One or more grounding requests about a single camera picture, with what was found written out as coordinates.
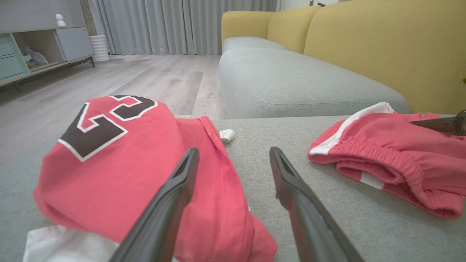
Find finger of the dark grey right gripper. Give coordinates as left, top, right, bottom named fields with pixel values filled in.
left=409, top=110, right=466, bottom=137

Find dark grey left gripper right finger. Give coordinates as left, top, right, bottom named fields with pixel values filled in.
left=269, top=147, right=365, bottom=262

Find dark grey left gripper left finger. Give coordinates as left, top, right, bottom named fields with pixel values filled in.
left=109, top=147, right=200, bottom=262

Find red basketball jersey number 23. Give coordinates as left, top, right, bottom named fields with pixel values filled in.
left=23, top=95, right=279, bottom=262

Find red shorts with white trim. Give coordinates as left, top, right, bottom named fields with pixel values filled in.
left=308, top=102, right=466, bottom=219

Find grey fabric ottoman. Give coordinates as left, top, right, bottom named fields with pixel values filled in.
left=0, top=115, right=466, bottom=262

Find yellow and grey sofa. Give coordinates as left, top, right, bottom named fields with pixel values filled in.
left=218, top=0, right=466, bottom=119

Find white ribbed vase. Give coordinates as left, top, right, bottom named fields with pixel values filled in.
left=90, top=35, right=110, bottom=63

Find grey pleated curtain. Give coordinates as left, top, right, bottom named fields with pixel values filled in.
left=96, top=0, right=279, bottom=56

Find beige green TV cabinet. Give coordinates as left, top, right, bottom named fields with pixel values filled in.
left=0, top=25, right=96, bottom=88

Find grey crumpled plush item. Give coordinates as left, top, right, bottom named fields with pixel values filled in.
left=20, top=47, right=49, bottom=68

